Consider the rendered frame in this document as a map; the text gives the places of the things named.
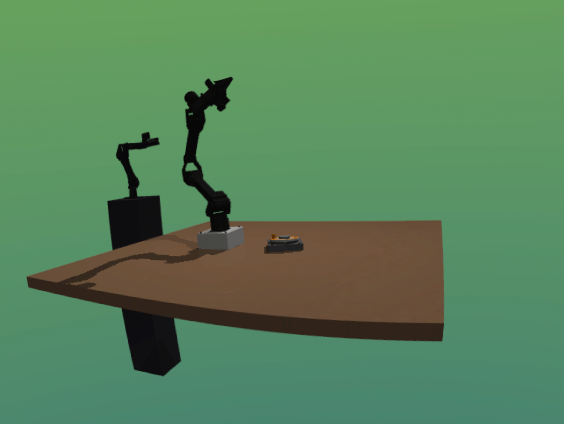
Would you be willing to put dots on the orange round plate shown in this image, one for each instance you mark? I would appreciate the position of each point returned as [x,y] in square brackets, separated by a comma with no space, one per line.
[274,239]

